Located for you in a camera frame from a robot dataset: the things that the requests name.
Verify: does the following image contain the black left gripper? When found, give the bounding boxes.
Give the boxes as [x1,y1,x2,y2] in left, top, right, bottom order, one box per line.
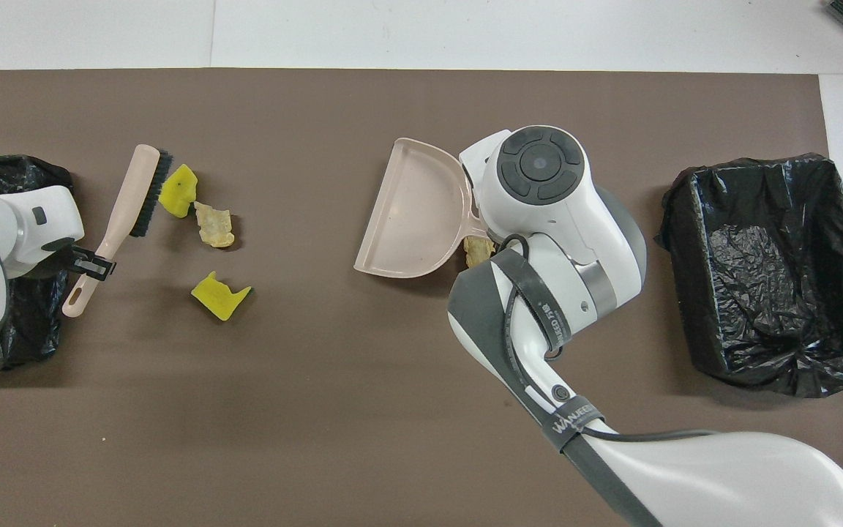
[59,244,117,283]

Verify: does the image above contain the beige hand brush black bristles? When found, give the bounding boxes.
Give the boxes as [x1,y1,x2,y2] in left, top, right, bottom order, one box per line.
[61,144,173,318]

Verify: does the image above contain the yellow and green sponge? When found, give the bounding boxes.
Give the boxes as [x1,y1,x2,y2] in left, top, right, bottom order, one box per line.
[158,163,199,219]

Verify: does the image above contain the notched yellow sponge piece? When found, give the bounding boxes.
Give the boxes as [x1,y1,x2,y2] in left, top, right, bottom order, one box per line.
[190,271,254,323]

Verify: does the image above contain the beige orange bread chunk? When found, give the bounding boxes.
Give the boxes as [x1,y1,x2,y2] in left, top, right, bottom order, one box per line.
[194,201,238,250]

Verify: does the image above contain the beige plastic dustpan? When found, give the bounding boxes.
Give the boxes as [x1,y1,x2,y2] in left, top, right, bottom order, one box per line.
[353,137,492,280]

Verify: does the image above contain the open bin with black bag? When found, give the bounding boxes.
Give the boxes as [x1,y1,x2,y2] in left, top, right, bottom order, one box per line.
[654,152,843,400]

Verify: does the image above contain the brown table mat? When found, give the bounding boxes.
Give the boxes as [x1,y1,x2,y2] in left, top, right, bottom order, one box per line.
[0,68,843,527]

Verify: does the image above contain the yellowish beige bread chunk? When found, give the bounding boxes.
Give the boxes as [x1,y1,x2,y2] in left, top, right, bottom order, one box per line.
[463,234,497,270]

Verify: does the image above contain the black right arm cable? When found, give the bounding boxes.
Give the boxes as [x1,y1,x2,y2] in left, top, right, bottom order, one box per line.
[498,233,719,444]

